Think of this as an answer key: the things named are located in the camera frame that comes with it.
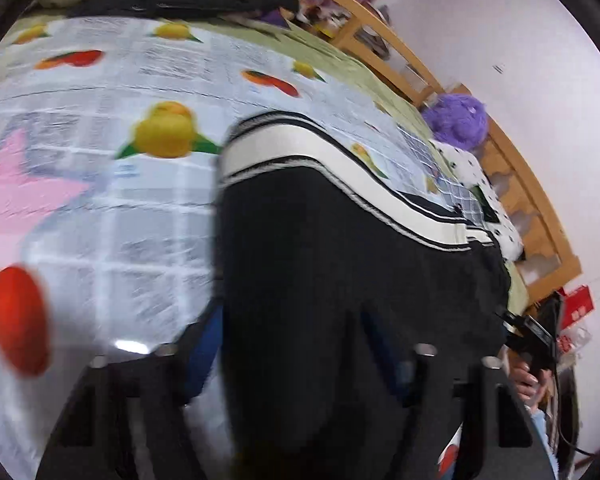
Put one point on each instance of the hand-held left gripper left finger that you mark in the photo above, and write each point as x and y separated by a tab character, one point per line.
202	347

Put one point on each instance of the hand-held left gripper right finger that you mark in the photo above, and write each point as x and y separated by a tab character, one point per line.
430	385

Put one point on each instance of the black pants striped white waistband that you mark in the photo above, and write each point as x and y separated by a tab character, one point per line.
305	270

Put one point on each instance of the person's right hand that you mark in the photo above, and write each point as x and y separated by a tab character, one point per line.
526	385

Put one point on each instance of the red box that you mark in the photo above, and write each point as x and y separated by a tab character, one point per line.
577	305

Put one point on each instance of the person's leg in jeans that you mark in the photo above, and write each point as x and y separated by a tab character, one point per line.
541	430

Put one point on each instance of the fruit print plastic tablecloth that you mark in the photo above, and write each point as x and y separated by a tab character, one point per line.
130	240

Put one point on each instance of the grey checked cloth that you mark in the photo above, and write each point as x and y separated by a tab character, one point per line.
455	195

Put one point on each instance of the white floral pillow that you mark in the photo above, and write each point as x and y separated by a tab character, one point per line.
485	180

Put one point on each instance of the purple plush toy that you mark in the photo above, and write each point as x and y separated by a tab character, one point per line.
455	120

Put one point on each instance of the purple cloth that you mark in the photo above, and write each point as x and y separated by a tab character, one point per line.
275	17

